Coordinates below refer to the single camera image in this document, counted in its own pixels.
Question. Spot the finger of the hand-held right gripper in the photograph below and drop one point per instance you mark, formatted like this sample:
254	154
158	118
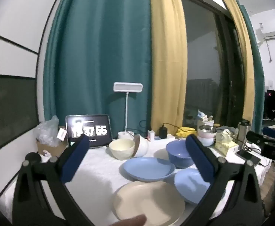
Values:
271	131
257	137

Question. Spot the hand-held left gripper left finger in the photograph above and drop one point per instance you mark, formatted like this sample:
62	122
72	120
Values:
75	160

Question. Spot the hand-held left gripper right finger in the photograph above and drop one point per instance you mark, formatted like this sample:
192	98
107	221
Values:
200	160

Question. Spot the blue bowl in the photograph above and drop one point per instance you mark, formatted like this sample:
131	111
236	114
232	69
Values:
177	155

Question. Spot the blue plate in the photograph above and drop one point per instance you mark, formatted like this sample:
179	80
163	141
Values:
189	186
147	168

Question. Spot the cream bowl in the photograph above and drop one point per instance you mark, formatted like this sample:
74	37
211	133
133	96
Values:
121	149

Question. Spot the white watermelon-pattern bowl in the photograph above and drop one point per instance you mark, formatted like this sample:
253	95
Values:
142	147

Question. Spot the cream plate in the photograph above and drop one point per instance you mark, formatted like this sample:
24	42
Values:
151	200

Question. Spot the person's left hand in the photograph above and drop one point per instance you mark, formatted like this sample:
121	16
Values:
132	220

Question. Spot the metal thermos bottle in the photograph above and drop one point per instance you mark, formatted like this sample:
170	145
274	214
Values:
243	130

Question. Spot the black phone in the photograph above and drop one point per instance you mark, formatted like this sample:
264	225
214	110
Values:
248	156

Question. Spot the pink and white bowl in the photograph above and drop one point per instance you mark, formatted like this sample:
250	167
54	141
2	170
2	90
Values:
207	140

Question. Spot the white fluffy table cover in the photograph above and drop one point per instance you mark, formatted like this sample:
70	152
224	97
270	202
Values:
99	169

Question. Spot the cardboard box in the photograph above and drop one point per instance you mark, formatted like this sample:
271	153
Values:
50	149

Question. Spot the small white box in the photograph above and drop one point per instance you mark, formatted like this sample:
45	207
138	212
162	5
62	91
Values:
61	134

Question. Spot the yellow tissue pack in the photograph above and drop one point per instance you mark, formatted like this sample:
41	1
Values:
225	143

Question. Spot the yellow packet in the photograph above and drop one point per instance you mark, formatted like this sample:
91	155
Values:
185	131

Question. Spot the metal bowl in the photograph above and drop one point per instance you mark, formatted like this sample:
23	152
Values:
207	129

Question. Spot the tablet with clock display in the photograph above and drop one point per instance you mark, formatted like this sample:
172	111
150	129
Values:
90	131

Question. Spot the white woven basket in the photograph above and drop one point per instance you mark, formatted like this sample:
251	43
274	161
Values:
205	123

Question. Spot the white power strip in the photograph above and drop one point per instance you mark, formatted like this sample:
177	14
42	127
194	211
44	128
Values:
170	137

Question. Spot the black round object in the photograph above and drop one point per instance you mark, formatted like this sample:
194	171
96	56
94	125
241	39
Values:
33	157

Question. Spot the blue and white packet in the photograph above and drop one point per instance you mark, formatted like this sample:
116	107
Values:
201	114

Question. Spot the black charger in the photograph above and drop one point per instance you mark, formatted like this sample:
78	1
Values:
163	133

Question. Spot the white charger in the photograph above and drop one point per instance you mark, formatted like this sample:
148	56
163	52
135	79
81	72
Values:
151	135

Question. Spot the narrow teal curtain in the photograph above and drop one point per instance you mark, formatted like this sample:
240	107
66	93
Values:
258	75

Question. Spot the narrow yellow curtain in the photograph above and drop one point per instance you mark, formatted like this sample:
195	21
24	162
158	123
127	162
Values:
245	75

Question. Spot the white desk lamp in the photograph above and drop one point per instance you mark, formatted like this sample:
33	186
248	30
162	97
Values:
128	87

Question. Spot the white air conditioner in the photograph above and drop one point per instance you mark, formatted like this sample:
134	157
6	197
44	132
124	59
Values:
274	34

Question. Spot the dark glass sliding door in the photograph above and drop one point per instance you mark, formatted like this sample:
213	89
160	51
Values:
203	51

